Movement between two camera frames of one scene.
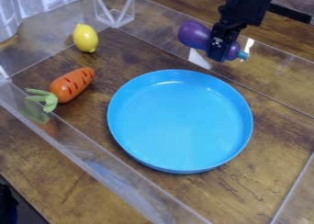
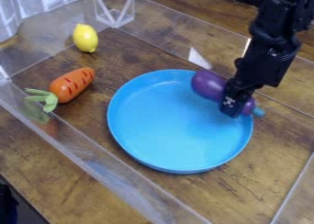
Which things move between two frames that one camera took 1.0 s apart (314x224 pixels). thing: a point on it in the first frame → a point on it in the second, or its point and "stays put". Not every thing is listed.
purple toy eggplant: (199, 34) → (211, 82)
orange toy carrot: (65, 87) stays put
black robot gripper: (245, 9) → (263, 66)
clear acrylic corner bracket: (112, 16) stays put
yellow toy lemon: (86, 38) stays put
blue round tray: (180, 121) stays put
